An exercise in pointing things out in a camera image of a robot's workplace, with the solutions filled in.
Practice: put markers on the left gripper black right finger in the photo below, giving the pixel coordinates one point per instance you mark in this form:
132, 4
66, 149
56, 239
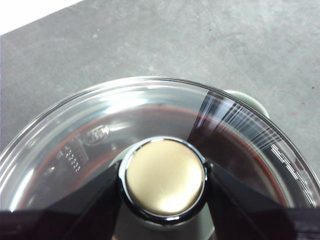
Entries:
250, 215

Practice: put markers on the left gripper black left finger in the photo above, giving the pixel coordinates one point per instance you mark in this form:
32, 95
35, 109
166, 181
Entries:
62, 220

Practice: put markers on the glass lid with green knob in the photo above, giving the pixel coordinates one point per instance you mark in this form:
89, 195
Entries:
165, 175

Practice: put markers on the pale green electric cooking pot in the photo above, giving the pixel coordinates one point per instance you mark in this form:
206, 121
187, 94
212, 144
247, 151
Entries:
252, 102

